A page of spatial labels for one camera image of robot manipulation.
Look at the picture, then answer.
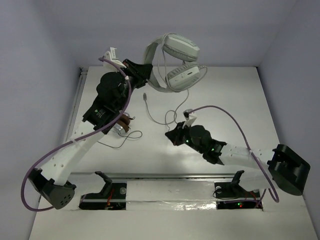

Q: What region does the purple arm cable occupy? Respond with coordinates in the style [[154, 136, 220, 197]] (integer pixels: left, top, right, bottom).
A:
[[184, 105, 280, 208], [20, 57, 133, 212]]

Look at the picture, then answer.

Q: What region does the aluminium rail front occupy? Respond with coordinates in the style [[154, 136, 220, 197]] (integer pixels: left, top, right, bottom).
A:
[[69, 172, 238, 181]]

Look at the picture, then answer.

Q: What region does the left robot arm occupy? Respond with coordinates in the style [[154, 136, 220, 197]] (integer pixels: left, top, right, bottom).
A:
[[20, 57, 153, 212]]

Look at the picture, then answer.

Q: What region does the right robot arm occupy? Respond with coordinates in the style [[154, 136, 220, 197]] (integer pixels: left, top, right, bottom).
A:
[[165, 122, 311, 197]]

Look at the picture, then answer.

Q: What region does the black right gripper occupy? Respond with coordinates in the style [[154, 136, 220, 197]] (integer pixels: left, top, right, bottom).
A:
[[166, 120, 205, 154]]

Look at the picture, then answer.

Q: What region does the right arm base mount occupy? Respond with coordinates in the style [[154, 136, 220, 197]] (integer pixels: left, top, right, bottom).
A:
[[212, 170, 263, 210]]

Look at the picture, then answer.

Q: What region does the brown over-ear headphones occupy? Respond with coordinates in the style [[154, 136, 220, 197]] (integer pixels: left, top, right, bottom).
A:
[[112, 112, 136, 135]]

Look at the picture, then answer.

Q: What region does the thin grey headphone cable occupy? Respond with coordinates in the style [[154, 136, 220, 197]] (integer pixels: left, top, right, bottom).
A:
[[97, 129, 143, 150]]

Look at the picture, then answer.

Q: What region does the white over-ear headphones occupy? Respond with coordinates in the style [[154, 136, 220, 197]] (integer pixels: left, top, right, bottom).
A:
[[142, 32, 203, 93]]

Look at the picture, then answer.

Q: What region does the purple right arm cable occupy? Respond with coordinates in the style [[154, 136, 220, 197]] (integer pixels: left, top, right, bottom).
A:
[[184, 105, 280, 208]]

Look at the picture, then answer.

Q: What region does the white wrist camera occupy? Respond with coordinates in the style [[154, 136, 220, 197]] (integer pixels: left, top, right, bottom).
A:
[[103, 47, 126, 68], [182, 109, 197, 129]]

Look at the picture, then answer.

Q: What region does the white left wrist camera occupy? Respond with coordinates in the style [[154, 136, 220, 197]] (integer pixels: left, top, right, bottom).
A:
[[103, 47, 126, 68]]

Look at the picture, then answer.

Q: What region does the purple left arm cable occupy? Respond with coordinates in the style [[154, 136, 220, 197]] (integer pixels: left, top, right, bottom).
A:
[[20, 57, 133, 212]]

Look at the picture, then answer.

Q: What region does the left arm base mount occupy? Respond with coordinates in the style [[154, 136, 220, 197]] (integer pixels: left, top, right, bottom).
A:
[[78, 171, 127, 211]]

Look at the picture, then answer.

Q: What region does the aluminium rail left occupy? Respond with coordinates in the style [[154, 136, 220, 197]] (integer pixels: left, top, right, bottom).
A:
[[67, 67, 88, 132]]

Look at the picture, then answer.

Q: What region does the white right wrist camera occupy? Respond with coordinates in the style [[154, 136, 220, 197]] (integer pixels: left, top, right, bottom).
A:
[[182, 109, 197, 129]]

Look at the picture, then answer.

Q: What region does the aluminium rail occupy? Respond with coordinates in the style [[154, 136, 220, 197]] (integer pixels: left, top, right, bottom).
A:
[[67, 67, 88, 132], [69, 172, 238, 181]]

